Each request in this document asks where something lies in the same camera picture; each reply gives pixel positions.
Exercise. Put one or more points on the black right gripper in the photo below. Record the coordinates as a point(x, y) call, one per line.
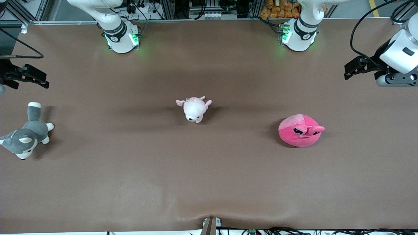
point(7, 72)

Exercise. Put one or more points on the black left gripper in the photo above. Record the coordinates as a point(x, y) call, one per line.
point(374, 63)

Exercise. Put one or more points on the round pink plush toy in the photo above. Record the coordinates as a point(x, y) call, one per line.
point(298, 133)

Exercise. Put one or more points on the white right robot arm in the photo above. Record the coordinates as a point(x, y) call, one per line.
point(119, 39)

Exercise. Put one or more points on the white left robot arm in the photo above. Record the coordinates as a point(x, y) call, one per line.
point(298, 36)

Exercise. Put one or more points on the grey white plush husky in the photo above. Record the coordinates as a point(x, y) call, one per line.
point(27, 135)

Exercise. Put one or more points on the white power strip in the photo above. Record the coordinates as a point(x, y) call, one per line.
point(212, 15)

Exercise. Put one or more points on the pale pink plush dog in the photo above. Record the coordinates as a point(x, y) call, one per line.
point(193, 109)

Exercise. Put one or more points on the brown table cover cloth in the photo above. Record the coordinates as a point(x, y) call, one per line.
point(209, 179)

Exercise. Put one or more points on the brown camera mount post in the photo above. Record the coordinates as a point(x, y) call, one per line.
point(209, 227)

